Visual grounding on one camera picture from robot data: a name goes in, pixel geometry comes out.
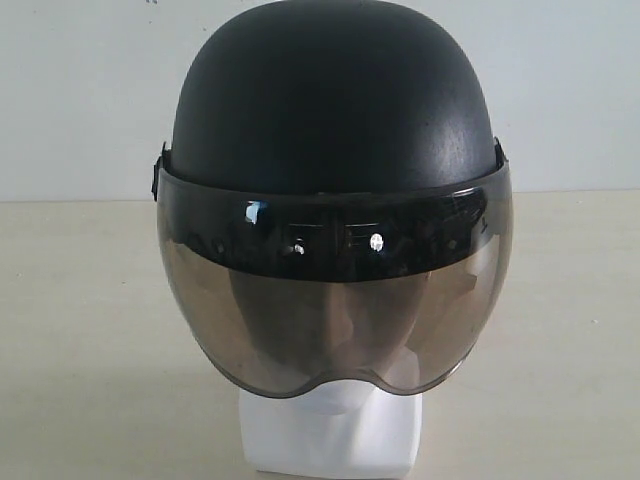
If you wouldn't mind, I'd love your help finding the black helmet with tinted visor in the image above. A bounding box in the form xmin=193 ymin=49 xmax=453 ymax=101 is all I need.
xmin=152 ymin=1 xmax=513 ymax=399

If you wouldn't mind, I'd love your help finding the white mannequin head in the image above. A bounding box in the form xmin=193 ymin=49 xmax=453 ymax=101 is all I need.
xmin=239 ymin=380 xmax=422 ymax=471

